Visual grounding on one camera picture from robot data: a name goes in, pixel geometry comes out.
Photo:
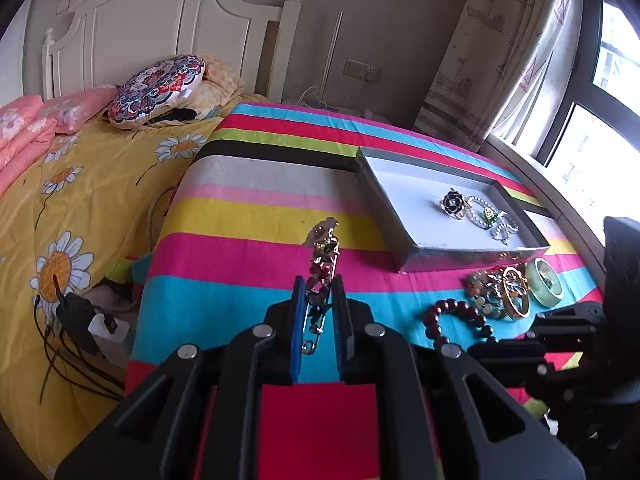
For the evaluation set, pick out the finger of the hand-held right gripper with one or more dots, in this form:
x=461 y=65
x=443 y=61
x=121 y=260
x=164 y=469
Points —
x=505 y=351
x=570 y=314

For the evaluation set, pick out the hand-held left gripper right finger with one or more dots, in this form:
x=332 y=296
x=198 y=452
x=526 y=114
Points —
x=342 y=330

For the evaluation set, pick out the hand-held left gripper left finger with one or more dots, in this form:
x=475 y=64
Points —
x=298 y=330

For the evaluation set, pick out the green jade bangle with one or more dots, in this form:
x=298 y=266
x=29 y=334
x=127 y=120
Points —
x=552 y=294

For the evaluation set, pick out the gold openwork bangle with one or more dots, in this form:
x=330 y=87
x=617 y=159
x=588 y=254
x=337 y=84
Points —
x=510 y=280

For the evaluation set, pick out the grey jewelry box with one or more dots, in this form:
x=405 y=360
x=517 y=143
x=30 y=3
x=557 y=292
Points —
x=400 y=195

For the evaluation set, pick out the colourful striped cloth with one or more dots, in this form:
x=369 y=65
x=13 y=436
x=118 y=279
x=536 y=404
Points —
x=280 y=210

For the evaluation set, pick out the white window sill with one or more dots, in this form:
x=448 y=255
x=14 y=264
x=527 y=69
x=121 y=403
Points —
x=550 y=185

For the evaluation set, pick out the black flower brooch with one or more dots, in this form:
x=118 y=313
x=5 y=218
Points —
x=454 y=202

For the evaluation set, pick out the white plug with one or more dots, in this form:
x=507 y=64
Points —
x=107 y=332

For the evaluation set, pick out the yellow daisy bedsheet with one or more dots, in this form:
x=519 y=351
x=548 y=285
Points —
x=100 y=200

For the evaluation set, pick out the yellow pillow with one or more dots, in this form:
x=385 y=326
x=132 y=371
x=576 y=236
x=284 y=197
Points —
x=220 y=90

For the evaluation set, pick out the printed curtain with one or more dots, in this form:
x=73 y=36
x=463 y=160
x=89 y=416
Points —
x=490 y=60

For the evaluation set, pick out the white pole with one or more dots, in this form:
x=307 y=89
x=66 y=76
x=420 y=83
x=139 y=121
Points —
x=332 y=50

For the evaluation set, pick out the round patterned cushion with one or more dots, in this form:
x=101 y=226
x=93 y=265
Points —
x=155 y=87

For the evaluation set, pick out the pink folded quilt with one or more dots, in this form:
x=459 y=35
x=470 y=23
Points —
x=25 y=130

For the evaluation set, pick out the white bed headboard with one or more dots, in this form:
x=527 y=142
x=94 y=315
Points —
x=150 y=25

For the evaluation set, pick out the black window frame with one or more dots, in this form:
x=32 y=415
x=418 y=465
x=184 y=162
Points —
x=585 y=60

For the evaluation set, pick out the wall socket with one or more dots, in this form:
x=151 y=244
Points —
x=357 y=67

